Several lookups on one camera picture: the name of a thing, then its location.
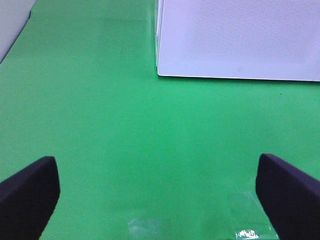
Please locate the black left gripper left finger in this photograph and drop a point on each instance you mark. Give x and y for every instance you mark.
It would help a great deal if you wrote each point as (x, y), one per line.
(28, 199)

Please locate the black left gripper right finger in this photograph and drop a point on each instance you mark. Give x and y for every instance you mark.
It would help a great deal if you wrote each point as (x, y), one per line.
(289, 197)

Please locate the white microwave oven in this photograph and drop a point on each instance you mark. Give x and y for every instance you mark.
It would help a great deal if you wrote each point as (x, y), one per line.
(156, 32)

